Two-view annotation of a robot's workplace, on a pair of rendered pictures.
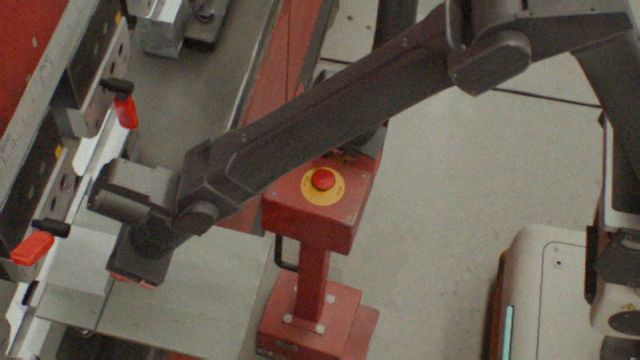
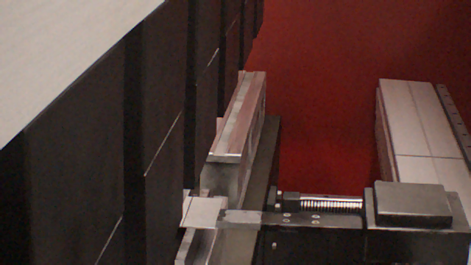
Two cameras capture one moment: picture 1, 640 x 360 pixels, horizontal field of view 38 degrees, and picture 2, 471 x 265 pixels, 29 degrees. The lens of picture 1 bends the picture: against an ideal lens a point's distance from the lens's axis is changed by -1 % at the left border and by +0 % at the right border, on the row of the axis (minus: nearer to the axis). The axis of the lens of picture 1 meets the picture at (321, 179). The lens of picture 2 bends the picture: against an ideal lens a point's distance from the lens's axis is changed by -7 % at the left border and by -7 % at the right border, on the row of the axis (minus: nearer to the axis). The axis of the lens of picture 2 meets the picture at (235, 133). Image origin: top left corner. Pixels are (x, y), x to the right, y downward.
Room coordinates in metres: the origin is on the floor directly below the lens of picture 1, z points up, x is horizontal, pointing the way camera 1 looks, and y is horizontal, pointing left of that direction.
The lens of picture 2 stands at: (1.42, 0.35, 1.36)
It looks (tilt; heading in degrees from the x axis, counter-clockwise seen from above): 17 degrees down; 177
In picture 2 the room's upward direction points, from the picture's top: 2 degrees clockwise
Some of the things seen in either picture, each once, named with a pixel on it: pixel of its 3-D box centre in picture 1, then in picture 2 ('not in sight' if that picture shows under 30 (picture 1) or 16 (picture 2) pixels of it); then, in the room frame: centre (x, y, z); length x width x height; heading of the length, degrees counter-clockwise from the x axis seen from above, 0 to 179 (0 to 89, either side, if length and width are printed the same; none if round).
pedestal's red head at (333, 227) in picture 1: (324, 170); not in sight; (0.81, 0.00, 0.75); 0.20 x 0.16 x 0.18; 167
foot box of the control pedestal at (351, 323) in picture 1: (320, 323); not in sight; (0.80, -0.03, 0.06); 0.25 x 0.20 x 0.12; 77
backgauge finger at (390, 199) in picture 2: not in sight; (344, 216); (0.53, 0.51, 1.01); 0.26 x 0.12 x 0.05; 82
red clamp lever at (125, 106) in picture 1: (120, 104); not in sight; (0.64, 0.26, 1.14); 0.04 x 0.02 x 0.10; 82
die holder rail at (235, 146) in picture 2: not in sight; (235, 134); (-0.05, 0.42, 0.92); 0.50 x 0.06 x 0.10; 172
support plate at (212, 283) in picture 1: (157, 277); not in sight; (0.48, 0.20, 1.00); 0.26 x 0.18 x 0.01; 82
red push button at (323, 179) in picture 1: (323, 182); not in sight; (0.76, 0.00, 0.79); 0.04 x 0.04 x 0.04
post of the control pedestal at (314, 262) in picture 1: (314, 259); not in sight; (0.81, 0.00, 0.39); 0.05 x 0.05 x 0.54; 77
